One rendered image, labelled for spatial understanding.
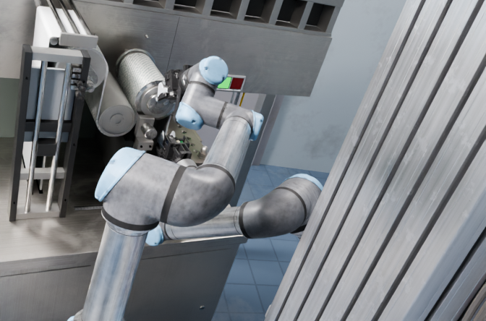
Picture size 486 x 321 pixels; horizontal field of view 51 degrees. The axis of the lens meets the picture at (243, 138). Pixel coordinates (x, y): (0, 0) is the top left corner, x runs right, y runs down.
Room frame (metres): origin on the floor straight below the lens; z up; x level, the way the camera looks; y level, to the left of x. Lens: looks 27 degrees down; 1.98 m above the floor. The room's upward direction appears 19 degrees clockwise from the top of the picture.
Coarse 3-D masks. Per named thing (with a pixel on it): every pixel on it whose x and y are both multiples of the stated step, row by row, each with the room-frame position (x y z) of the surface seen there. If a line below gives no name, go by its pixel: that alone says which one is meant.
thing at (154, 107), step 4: (152, 96) 1.45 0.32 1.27; (156, 96) 1.46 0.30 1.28; (148, 100) 1.45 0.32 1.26; (152, 100) 1.45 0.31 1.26; (168, 100) 1.48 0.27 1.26; (148, 104) 1.44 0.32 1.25; (152, 104) 1.45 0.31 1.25; (156, 104) 1.46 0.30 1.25; (160, 104) 1.47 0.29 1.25; (168, 104) 1.48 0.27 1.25; (148, 108) 1.45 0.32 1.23; (152, 108) 1.45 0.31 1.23; (156, 108) 1.46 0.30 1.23; (160, 108) 1.47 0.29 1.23; (164, 108) 1.48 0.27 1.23; (152, 112) 1.45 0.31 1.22; (156, 112) 1.46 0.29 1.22; (160, 112) 1.47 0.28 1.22
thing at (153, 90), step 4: (152, 88) 1.46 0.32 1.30; (156, 88) 1.46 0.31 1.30; (148, 92) 1.45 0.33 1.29; (152, 92) 1.46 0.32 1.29; (156, 92) 1.46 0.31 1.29; (144, 96) 1.44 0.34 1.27; (148, 96) 1.45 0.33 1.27; (140, 100) 1.44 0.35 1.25; (144, 100) 1.44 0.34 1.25; (140, 104) 1.44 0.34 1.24; (144, 104) 1.45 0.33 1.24; (172, 104) 1.50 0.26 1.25; (144, 108) 1.45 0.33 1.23; (168, 108) 1.50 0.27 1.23; (144, 112) 1.45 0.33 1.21; (148, 112) 1.46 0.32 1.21; (164, 112) 1.49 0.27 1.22; (168, 112) 1.50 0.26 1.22; (156, 116) 1.48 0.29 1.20; (160, 116) 1.48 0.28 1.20
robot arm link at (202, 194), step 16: (224, 112) 1.17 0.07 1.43; (240, 112) 1.18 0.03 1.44; (256, 112) 1.21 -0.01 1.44; (224, 128) 1.09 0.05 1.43; (240, 128) 1.10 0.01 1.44; (256, 128) 1.17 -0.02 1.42; (224, 144) 1.00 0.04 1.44; (240, 144) 1.03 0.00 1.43; (208, 160) 0.92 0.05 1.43; (224, 160) 0.93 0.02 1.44; (240, 160) 1.00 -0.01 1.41; (192, 176) 0.80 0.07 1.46; (208, 176) 0.83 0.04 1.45; (224, 176) 0.86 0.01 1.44; (176, 192) 0.77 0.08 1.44; (192, 192) 0.78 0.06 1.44; (208, 192) 0.80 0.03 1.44; (224, 192) 0.83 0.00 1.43; (176, 208) 0.75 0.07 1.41; (192, 208) 0.76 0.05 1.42; (208, 208) 0.78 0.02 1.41; (224, 208) 0.83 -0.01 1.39; (176, 224) 0.76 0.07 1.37; (192, 224) 0.77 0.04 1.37
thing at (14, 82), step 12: (0, 84) 1.50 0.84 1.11; (12, 84) 1.52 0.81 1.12; (0, 96) 1.50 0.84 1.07; (12, 96) 1.52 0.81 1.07; (0, 108) 1.50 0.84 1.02; (12, 108) 1.52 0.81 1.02; (84, 108) 1.67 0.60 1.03; (0, 120) 1.50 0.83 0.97; (12, 120) 1.52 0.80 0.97; (84, 120) 1.67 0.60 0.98; (0, 132) 1.50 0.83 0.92; (12, 132) 1.53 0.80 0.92; (84, 132) 1.68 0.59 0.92
